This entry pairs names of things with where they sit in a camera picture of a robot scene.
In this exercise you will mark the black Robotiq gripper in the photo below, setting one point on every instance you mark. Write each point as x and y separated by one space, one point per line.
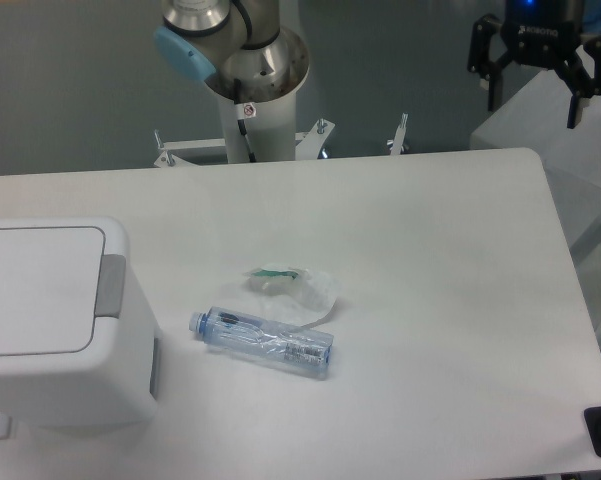
542 34

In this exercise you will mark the white trash can lid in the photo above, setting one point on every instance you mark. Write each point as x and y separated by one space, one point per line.
48 285

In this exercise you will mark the white trash can body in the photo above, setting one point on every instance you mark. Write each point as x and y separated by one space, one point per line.
113 379

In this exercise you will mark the crumpled clear plastic wrapper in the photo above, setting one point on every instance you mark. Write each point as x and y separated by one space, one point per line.
295 296

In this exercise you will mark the clear plastic water bottle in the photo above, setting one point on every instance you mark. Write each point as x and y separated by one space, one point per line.
304 349

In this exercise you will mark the white pedestal base frame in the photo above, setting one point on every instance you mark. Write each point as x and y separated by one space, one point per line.
310 145

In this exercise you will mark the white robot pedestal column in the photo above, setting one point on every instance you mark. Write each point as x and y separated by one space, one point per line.
258 127

